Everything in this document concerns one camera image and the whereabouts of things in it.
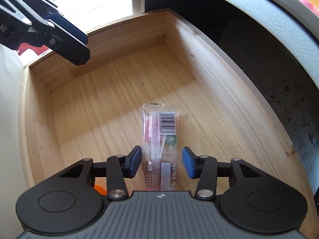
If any wooden drawer with grey front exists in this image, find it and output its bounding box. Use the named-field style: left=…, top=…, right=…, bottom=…
left=0, top=9, right=315, bottom=239

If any orange pumpkin half shell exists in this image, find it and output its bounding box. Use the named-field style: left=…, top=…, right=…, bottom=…
left=94, top=184, right=108, bottom=195

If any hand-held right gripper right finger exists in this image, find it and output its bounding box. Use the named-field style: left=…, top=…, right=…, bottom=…
left=182, top=147, right=265, bottom=201

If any clear snack packet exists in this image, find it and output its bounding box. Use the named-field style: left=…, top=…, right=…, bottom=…
left=142, top=102, right=180, bottom=192

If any dark printed mat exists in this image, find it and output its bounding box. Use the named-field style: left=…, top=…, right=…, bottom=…
left=268, top=78, right=319, bottom=170

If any grey oval table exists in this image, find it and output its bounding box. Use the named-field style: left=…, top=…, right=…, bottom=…
left=183, top=0, right=319, bottom=91

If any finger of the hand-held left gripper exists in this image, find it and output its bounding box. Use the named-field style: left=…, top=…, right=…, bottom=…
left=5, top=0, right=88, bottom=45
left=0, top=0, right=91, bottom=66

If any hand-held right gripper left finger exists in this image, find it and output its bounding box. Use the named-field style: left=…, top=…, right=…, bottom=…
left=60, top=145, right=142, bottom=201

